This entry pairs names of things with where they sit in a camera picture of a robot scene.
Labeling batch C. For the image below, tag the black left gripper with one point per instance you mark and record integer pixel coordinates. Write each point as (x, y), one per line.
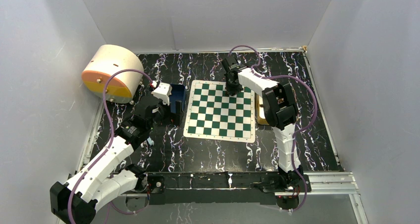
(179, 113)

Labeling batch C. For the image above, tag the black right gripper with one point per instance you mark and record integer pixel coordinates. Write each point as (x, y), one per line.
(230, 90)

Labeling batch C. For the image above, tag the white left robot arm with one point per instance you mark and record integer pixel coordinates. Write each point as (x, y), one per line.
(78, 199)

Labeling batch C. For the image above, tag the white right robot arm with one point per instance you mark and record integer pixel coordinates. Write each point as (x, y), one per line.
(280, 111)

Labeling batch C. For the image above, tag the green white chess board mat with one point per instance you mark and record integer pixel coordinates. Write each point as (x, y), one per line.
(213, 114)

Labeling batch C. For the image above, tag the blue square tray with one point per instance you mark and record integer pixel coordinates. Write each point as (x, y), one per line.
(177, 100)

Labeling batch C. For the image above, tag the small white blue clip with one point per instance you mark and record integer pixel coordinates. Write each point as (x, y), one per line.
(148, 142)

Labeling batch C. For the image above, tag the beige rectangular tin tray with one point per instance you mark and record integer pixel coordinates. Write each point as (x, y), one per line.
(260, 111)

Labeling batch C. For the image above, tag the cream orange cylindrical drum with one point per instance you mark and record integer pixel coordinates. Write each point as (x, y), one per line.
(108, 60)

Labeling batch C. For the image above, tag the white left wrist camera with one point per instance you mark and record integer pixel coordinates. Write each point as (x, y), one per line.
(162, 91)

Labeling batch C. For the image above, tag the black base frame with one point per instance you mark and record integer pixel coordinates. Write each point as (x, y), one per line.
(262, 187)

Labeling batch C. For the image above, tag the aluminium rail frame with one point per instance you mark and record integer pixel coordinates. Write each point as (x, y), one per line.
(332, 183)

